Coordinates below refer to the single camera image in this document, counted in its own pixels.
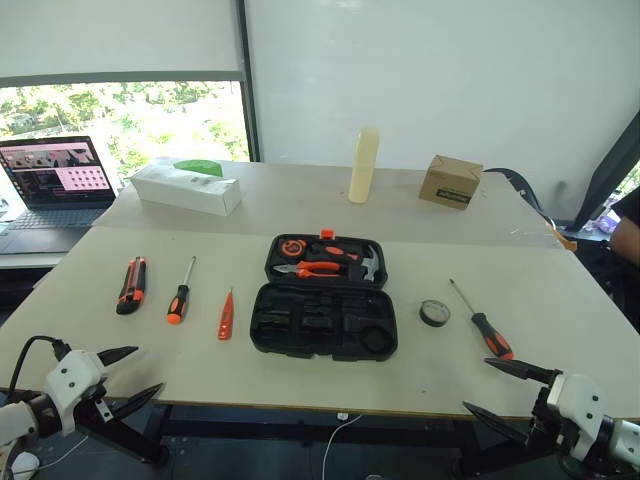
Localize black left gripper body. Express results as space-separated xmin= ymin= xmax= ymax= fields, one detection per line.
xmin=74 ymin=381 xmax=118 ymax=427

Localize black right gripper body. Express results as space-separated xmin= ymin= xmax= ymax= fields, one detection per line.
xmin=529 ymin=371 xmax=577 ymax=454

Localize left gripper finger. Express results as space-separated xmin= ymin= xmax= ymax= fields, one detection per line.
xmin=97 ymin=345 xmax=140 ymax=372
xmin=112 ymin=382 xmax=165 ymax=421

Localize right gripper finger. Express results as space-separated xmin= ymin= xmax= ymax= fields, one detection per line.
xmin=462 ymin=401 xmax=532 ymax=448
xmin=483 ymin=357 xmax=562 ymax=387

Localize long thin-shaft orange screwdriver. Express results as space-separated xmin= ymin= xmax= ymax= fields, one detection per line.
xmin=448 ymin=278 xmax=515 ymax=361

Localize orange black utility knife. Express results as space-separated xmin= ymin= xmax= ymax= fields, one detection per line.
xmin=115 ymin=256 xmax=149 ymax=316

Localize short thick-shaft orange screwdriver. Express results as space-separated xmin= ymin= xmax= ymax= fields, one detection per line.
xmin=166 ymin=255 xmax=198 ymax=326

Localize orange voltage tester pen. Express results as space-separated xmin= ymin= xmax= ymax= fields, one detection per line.
xmin=217 ymin=286 xmax=236 ymax=342

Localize black electrical tape roll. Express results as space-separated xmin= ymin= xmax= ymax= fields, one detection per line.
xmin=418 ymin=299 xmax=452 ymax=330

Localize black tool case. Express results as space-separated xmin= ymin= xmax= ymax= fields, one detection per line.
xmin=248 ymin=228 xmax=400 ymax=364

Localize white round object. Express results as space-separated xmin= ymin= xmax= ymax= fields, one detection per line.
xmin=10 ymin=451 xmax=41 ymax=479

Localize white side desk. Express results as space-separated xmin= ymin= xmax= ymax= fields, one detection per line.
xmin=0 ymin=248 xmax=71 ymax=271

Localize black open laptop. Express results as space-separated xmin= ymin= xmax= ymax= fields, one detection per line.
xmin=0 ymin=135 xmax=118 ymax=255

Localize person in dark clothes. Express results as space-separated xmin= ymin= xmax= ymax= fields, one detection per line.
xmin=609 ymin=184 xmax=640 ymax=274

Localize long white carton box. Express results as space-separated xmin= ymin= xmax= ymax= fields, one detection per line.
xmin=129 ymin=163 xmax=242 ymax=217

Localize black chair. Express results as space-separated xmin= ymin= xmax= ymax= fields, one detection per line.
xmin=482 ymin=167 xmax=557 ymax=227

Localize small brown cardboard box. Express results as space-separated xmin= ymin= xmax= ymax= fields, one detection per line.
xmin=418 ymin=154 xmax=484 ymax=211

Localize green round lid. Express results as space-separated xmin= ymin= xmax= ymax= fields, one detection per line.
xmin=172 ymin=158 xmax=224 ymax=177

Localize tall cream plastic bottle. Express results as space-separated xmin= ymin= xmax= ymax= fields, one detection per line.
xmin=347 ymin=127 xmax=380 ymax=205

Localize white roller blind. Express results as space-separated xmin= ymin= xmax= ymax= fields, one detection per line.
xmin=0 ymin=0 xmax=247 ymax=84

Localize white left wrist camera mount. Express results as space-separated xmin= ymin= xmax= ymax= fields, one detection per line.
xmin=43 ymin=349 xmax=107 ymax=437

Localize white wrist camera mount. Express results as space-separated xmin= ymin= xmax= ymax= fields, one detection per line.
xmin=546 ymin=373 xmax=612 ymax=462
xmin=43 ymin=349 xmax=107 ymax=437

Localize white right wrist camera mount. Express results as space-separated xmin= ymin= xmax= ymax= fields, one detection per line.
xmin=546 ymin=373 xmax=612 ymax=462

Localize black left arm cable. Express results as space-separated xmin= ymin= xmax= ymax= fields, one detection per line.
xmin=7 ymin=335 xmax=70 ymax=401

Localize black metal table frame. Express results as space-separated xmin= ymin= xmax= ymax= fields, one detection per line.
xmin=74 ymin=399 xmax=569 ymax=480

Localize white hanging cable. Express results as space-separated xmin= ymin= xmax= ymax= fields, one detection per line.
xmin=322 ymin=412 xmax=364 ymax=480

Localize claw hammer orange black handle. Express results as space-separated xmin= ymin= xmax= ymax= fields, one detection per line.
xmin=305 ymin=241 xmax=385 ymax=287

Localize black slanted frame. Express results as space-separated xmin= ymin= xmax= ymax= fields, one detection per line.
xmin=574 ymin=107 xmax=640 ymax=232

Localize orange handled pliers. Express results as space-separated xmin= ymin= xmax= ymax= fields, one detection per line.
xmin=272 ymin=259 xmax=349 ymax=280

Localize black window post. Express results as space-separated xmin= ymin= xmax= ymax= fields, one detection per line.
xmin=237 ymin=0 xmax=262 ymax=164

